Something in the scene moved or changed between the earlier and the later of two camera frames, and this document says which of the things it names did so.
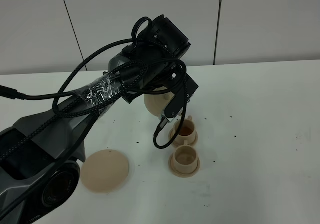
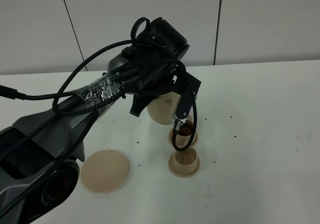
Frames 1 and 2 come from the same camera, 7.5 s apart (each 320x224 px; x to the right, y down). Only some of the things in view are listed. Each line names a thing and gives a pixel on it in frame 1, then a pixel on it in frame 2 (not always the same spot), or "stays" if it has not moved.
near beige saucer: (171, 167) stays
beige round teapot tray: (105, 171) stays
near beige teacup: (185, 159) stays
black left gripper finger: (130, 97) → (139, 102)
